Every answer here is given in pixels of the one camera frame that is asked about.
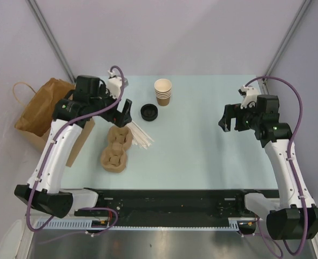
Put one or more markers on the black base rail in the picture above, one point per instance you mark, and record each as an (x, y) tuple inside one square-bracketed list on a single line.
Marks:
[(172, 206)]

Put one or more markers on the brown paper bag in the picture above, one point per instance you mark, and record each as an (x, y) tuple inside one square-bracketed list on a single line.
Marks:
[(34, 123)]

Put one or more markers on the aluminium frame post right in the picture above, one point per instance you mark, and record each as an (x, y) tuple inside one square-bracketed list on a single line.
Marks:
[(302, 11)]

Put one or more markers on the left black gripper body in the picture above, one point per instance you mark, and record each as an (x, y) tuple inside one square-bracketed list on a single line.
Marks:
[(104, 99)]

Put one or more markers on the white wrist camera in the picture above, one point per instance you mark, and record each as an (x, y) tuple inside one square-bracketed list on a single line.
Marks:
[(114, 84), (249, 95)]

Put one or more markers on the stack of black lids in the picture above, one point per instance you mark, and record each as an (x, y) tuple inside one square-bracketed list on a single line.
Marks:
[(149, 112)]

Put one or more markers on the stack of paper cups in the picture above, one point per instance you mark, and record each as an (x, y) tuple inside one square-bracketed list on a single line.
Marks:
[(162, 89)]

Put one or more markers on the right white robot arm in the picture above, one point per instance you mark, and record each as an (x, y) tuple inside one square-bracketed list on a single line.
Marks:
[(297, 214)]

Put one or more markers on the aluminium frame post left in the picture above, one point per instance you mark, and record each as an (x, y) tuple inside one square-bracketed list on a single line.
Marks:
[(47, 32)]

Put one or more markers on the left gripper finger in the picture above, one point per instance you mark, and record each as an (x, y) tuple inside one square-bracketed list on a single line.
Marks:
[(116, 120), (126, 113)]

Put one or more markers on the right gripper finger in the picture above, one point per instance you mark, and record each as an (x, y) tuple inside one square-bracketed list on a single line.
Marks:
[(228, 115), (223, 123)]

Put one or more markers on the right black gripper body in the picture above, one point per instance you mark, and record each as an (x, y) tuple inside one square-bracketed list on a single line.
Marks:
[(245, 118)]

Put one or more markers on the bundle of wrapped straws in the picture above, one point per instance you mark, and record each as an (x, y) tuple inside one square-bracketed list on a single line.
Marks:
[(140, 137)]

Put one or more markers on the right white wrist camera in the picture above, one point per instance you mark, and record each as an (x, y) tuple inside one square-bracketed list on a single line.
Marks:
[(249, 95)]

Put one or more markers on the aluminium frame post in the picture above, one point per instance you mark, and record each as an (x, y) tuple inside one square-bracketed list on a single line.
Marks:
[(302, 11), (47, 32)]

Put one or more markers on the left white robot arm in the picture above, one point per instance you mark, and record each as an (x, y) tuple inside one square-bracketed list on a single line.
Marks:
[(90, 97)]

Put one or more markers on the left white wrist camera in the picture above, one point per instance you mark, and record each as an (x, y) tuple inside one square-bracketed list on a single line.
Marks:
[(114, 84)]

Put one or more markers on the pulp cup carrier tray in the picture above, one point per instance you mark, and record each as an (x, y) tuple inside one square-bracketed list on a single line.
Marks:
[(114, 156)]

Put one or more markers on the white slotted cable duct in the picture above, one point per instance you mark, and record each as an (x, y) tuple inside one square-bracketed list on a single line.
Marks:
[(230, 224)]

